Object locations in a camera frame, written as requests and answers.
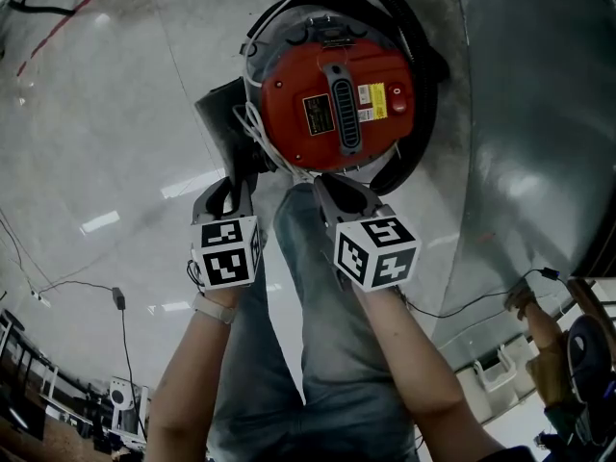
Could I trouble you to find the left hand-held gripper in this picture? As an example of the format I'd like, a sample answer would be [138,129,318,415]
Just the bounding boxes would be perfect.
[190,172,264,293]

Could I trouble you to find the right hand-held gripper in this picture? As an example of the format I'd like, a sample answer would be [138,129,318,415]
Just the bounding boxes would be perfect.
[311,173,424,295]

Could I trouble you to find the grey vacuum floor head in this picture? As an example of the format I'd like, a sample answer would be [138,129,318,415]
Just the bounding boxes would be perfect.
[193,77,278,183]

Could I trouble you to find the red lid vacuum cleaner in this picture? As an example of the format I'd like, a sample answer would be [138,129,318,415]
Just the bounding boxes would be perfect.
[243,2,421,183]

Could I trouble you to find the person's right forearm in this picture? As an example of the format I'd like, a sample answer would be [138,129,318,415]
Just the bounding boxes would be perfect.
[350,276,507,462]

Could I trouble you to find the person's left forearm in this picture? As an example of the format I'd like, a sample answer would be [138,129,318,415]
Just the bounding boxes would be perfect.
[146,289,243,462]

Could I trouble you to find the white wristband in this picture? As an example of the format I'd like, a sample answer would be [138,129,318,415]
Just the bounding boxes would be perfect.
[191,291,239,326]

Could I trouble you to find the person's grey jeans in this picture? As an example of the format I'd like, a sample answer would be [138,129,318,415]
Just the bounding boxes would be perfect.
[206,183,421,462]

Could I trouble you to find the white round-window device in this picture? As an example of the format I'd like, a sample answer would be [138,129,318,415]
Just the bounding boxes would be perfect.
[107,375,137,433]

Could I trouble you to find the person's black shirt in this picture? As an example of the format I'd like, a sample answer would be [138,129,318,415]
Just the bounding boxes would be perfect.
[484,444,536,462]

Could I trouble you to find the white vacuum power cord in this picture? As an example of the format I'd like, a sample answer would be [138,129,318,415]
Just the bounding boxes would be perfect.
[232,0,328,185]

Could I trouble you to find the black power adapter cable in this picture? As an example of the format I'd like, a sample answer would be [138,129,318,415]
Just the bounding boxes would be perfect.
[37,279,148,445]

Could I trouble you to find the black floor cable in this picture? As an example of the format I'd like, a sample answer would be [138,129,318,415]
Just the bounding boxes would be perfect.
[407,266,563,321]

